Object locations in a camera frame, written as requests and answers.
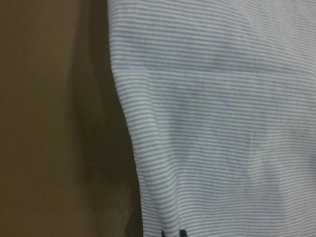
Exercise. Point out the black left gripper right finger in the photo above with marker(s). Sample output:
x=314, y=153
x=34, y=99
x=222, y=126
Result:
x=182, y=233

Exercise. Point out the light blue striped shirt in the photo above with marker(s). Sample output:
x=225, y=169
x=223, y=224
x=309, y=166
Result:
x=219, y=98

